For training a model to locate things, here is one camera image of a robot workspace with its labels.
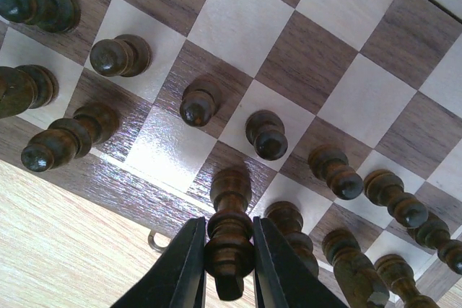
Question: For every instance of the dark chess piece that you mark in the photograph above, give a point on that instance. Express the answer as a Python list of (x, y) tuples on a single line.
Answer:
[(398, 276), (288, 220), (386, 189), (265, 131), (434, 234), (354, 272), (331, 165)]

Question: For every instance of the metal board clasp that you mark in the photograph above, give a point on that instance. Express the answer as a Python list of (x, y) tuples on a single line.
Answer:
[(157, 241)]

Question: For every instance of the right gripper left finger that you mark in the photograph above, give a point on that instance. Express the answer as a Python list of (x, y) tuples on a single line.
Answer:
[(178, 278)]

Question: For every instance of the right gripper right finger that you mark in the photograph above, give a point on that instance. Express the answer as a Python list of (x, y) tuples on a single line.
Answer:
[(280, 277)]

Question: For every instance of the wooden chess board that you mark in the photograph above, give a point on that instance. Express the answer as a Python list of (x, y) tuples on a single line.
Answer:
[(379, 78)]

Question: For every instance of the dark queen piece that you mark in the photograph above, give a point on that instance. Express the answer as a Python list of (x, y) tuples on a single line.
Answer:
[(229, 254)]

